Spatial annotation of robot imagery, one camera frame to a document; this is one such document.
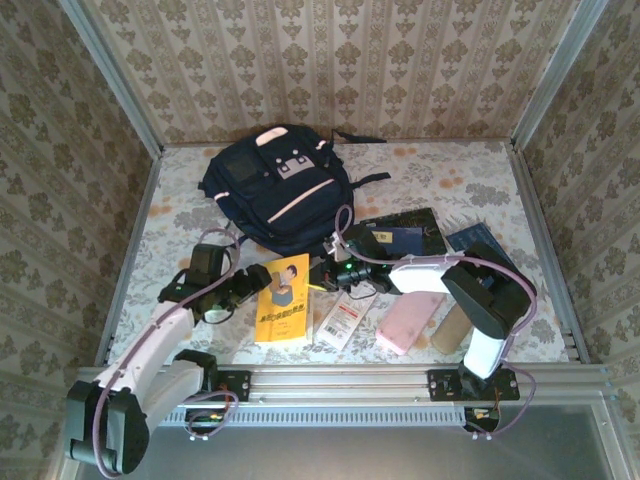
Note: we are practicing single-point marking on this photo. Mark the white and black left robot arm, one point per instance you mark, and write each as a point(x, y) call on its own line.
point(150, 350)

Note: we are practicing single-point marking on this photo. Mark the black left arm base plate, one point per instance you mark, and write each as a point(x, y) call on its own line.
point(240, 385)

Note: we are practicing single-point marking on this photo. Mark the blue book with white text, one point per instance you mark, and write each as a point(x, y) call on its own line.
point(467, 240)

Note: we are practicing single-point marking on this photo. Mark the pink pencil case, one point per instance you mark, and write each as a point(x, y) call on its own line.
point(407, 322)

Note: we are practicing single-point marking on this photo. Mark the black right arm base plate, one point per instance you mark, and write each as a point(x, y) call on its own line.
point(442, 385)

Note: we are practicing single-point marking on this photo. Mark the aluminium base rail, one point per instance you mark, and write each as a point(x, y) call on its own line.
point(340, 382)

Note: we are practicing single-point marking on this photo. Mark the black starry cover book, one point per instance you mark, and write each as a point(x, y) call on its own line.
point(415, 220)

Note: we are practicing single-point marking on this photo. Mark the grey metal shelf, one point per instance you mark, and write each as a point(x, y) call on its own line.
point(350, 455)

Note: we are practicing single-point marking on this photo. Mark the yellow paperback book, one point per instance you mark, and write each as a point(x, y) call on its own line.
point(282, 320)

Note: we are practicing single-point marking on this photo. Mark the aluminium side rail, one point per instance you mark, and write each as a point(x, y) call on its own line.
point(127, 260)
point(550, 250)

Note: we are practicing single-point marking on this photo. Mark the white and red supply package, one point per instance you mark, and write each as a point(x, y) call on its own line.
point(342, 320)

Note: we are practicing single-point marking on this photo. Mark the navy blue backpack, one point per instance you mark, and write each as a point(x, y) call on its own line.
point(280, 200)

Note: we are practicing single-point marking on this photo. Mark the aluminium corner post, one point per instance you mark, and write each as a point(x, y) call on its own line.
point(110, 75)
point(560, 75)

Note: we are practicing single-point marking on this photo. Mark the navy blue small notebook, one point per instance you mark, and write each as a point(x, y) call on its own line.
point(402, 242)

